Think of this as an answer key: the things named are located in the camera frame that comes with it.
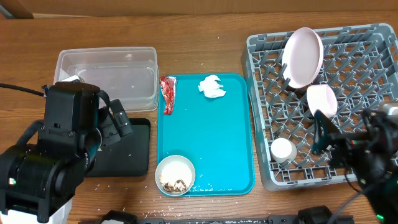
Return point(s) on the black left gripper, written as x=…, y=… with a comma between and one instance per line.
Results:
x=111, y=132

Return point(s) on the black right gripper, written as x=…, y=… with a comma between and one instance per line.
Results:
x=344, y=140

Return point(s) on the pink white bowl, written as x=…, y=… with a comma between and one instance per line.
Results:
x=322, y=97

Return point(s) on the white cup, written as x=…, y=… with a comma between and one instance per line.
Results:
x=283, y=150

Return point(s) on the large white plate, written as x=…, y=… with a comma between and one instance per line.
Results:
x=303, y=56

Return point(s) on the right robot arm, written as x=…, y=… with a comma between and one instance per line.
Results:
x=377, y=177

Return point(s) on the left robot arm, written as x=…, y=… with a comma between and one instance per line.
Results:
x=40, y=173

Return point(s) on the black rectangular tray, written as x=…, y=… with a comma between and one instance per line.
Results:
x=128, y=157

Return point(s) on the clear plastic bin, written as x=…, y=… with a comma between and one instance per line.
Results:
x=130, y=74

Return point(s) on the red snack wrapper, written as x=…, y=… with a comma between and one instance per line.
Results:
x=168, y=89

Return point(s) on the grey dish rack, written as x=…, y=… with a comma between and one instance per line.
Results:
x=360, y=65

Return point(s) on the grey bowl with rice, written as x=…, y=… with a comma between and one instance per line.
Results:
x=175, y=175

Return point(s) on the teal plastic tray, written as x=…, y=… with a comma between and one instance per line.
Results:
x=214, y=134

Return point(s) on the crumpled white tissue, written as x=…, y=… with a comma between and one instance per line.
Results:
x=211, y=88

